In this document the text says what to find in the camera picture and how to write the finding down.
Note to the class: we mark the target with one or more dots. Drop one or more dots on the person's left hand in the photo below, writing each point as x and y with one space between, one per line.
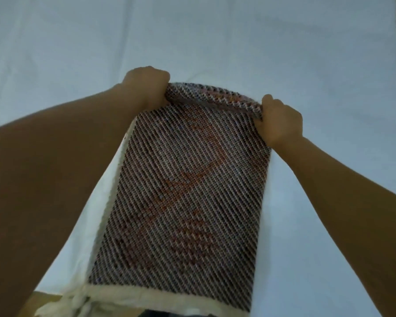
142 85

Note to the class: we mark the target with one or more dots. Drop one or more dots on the person's right hand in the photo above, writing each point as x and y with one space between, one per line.
282 123

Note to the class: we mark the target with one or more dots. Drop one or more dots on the person's left fingers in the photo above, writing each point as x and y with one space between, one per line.
161 86

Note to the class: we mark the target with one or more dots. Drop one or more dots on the person's right fingers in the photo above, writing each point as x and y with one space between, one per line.
266 110

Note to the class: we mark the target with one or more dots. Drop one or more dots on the woven patterned towel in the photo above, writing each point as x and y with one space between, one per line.
188 198

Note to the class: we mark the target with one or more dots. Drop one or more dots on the person's right forearm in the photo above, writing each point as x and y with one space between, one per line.
356 214

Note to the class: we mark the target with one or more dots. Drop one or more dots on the person's left forearm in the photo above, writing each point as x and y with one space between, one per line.
43 181

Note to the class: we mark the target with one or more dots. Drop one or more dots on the white bed sheet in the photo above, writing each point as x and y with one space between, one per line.
217 39

